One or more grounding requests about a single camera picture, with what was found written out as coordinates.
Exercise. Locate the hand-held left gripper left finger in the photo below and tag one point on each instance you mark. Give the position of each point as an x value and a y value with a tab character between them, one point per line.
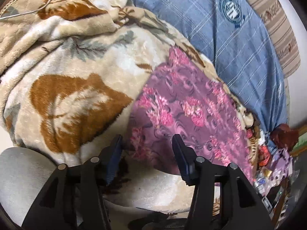
112	158

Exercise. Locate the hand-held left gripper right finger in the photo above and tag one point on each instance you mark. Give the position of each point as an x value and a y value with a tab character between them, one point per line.
183	158

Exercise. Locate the purple floral shirt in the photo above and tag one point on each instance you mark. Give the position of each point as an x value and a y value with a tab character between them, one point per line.
182	105

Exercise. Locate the red foil packet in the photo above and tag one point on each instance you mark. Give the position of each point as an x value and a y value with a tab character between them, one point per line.
265	154

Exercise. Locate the clear plastic bag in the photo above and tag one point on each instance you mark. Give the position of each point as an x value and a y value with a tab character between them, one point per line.
262	179

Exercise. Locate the grey fabric seat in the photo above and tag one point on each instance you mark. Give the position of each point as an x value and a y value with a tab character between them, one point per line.
19	172

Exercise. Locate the lilac floral garment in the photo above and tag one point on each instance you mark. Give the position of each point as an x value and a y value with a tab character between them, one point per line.
280	163

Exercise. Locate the beige leaf-print blanket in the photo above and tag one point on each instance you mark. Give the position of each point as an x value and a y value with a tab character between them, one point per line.
72	64

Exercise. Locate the dark red cloth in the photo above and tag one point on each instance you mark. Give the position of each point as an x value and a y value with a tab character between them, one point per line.
284	134

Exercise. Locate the striped beige cushion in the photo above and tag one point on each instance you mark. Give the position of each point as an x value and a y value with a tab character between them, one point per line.
275	28

